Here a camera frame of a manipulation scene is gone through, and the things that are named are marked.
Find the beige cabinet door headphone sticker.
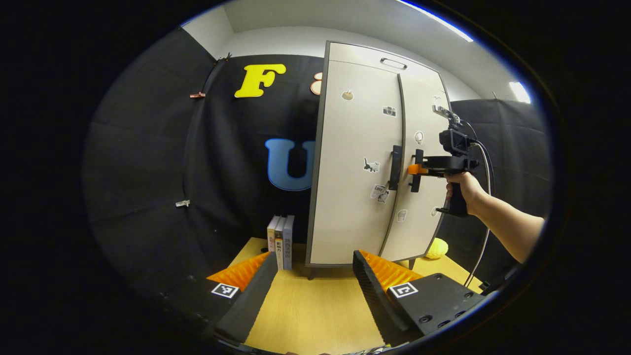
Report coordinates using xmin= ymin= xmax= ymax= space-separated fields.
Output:
xmin=380 ymin=73 xmax=450 ymax=262

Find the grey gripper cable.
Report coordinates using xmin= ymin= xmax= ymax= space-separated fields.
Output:
xmin=462 ymin=120 xmax=495 ymax=288

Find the yellow ribbed ball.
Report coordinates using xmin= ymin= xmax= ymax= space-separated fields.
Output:
xmin=425 ymin=238 xmax=449 ymax=260

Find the beige double-door shoe cabinet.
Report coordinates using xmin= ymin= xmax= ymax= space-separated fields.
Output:
xmin=305 ymin=41 xmax=452 ymax=281

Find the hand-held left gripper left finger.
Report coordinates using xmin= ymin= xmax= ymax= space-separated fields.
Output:
xmin=168 ymin=251 xmax=279 ymax=346

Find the short ceiling light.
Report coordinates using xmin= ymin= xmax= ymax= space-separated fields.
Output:
xmin=509 ymin=81 xmax=532 ymax=104

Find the beige cabinet door camera sticker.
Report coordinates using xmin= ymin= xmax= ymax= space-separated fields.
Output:
xmin=309 ymin=60 xmax=404 ymax=266

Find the black door handle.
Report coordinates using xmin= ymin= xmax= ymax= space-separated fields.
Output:
xmin=387 ymin=145 xmax=403 ymax=191
xmin=409 ymin=149 xmax=424 ymax=193

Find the white spine book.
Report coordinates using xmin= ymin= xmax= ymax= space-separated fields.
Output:
xmin=274 ymin=217 xmax=287 ymax=271

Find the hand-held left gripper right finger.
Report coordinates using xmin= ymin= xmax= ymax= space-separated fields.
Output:
xmin=352 ymin=249 xmax=486 ymax=347

